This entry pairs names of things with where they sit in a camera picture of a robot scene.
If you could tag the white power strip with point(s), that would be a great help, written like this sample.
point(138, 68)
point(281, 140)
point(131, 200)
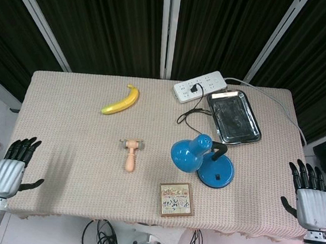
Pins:
point(198, 86)

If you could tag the framed picture card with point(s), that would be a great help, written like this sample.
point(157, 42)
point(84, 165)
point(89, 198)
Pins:
point(176, 199)

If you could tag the wooden roller tool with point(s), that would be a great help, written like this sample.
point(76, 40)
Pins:
point(131, 155)

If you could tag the metal tray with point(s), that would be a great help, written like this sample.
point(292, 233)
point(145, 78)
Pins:
point(232, 117)

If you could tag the yellow banana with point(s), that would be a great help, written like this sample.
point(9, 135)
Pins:
point(123, 101)

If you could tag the blue table lamp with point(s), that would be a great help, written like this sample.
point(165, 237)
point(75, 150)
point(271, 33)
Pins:
point(198, 160)

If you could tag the beige tablecloth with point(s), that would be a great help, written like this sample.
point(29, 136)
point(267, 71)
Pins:
point(160, 153)

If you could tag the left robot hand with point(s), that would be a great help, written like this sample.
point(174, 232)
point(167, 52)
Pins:
point(7, 174)

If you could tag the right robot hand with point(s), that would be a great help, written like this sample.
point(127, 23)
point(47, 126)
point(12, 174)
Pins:
point(313, 207)

